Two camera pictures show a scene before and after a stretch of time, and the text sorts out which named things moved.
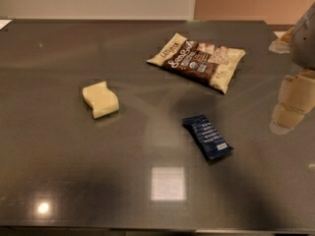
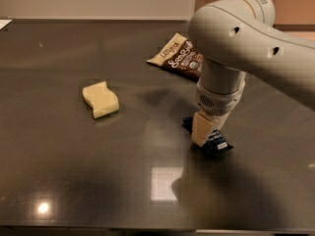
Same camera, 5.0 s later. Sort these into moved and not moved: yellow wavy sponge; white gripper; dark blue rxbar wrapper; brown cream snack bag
Moved: white gripper
Not moved: brown cream snack bag; yellow wavy sponge; dark blue rxbar wrapper
